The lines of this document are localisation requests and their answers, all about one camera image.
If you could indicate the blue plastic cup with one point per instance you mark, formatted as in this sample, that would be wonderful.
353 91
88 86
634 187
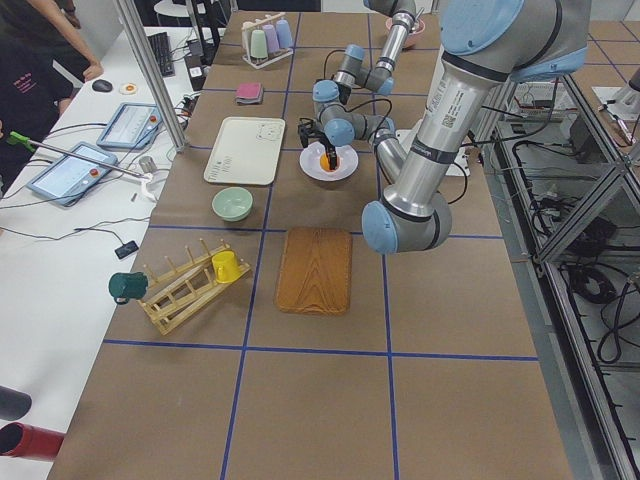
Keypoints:
284 35

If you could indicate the purple plastic cup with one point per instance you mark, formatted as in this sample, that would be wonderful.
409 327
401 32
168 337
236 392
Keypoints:
271 38

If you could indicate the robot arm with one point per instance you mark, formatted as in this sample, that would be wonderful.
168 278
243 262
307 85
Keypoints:
485 44
333 122

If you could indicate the black phone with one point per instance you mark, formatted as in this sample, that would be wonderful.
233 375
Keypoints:
126 249

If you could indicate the green plastic cup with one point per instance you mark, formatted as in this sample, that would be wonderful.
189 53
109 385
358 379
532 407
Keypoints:
258 46

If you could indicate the orange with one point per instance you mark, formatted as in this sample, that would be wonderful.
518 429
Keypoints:
329 164

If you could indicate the yellow mug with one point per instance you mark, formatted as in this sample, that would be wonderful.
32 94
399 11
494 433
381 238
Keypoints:
226 267

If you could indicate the cream bear tray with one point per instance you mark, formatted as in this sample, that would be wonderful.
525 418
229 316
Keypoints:
246 151

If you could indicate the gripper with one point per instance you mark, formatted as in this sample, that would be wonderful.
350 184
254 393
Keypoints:
329 149

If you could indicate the wooden tray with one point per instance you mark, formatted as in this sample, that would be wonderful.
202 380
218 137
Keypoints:
315 272

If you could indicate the dark green mug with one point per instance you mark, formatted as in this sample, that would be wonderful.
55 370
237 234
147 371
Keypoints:
126 286

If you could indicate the grabber stick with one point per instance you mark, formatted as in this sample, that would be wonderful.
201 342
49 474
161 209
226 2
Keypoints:
90 153

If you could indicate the aluminium frame post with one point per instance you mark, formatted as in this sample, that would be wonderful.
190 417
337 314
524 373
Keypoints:
134 29

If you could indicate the white plate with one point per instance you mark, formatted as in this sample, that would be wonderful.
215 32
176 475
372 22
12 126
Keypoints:
317 164

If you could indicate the person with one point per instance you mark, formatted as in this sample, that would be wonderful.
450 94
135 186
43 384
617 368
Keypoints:
34 36

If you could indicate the black mouse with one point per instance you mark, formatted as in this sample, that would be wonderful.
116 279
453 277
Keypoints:
102 86

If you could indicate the red tube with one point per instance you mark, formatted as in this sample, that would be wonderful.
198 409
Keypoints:
21 440

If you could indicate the green bowl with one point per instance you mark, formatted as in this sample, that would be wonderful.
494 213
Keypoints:
232 204

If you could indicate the grey cloth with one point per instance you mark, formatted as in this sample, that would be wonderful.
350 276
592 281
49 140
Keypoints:
249 100

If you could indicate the black keyboard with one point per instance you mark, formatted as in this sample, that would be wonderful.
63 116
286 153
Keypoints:
160 47

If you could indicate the pink cloth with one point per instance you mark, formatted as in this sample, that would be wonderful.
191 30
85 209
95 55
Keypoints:
249 89

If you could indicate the white wire cup rack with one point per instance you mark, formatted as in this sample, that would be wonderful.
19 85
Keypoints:
249 26

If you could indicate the wooden peg rack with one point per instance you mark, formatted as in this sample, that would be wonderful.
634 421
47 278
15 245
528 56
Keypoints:
175 296

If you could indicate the tablet teach pendant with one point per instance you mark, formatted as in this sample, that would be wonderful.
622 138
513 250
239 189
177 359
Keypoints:
132 127
67 180

